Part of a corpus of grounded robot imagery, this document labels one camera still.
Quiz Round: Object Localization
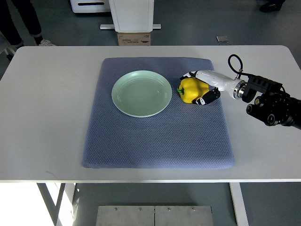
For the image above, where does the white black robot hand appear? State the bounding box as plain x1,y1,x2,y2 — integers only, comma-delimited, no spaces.
180,70,246,105

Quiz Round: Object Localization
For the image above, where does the yellow bell pepper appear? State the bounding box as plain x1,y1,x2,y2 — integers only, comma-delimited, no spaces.
177,78,209,104

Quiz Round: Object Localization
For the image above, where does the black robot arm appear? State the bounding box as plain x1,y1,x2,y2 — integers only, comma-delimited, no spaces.
228,54,301,129

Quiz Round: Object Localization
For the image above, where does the light green plate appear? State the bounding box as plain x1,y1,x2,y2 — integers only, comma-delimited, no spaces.
111,70,172,118

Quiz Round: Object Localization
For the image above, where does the blue textured mat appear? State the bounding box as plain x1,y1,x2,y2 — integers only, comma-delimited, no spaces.
82,57,235,169

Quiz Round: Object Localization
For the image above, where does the black shoe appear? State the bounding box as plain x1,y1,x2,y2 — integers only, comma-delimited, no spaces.
260,0,285,13

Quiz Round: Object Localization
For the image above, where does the cardboard box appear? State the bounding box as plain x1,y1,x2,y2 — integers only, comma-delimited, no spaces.
117,32,151,46

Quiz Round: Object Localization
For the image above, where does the white table leg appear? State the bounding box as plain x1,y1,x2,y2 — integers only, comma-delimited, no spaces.
230,182,249,226

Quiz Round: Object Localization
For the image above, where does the white appliance with slot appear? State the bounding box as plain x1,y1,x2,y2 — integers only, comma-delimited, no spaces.
70,0,111,13

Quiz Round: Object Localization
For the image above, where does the white chair base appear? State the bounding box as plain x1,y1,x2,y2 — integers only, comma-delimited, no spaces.
0,34,16,61

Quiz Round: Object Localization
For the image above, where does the person in dark trousers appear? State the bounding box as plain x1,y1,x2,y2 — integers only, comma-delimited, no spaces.
0,0,57,48

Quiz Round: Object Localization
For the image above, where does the white pedestal column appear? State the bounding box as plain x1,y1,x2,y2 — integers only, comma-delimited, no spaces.
100,0,161,33

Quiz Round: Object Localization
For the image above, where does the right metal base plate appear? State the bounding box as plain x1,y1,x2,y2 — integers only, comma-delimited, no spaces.
155,206,214,226

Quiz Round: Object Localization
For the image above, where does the metal base plate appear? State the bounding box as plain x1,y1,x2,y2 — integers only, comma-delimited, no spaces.
155,206,214,226
96,205,155,226

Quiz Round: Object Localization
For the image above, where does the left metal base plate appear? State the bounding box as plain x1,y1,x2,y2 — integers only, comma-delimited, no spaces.
96,205,155,226

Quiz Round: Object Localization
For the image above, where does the dark table leg frame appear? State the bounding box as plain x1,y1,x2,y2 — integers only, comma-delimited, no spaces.
37,183,65,226

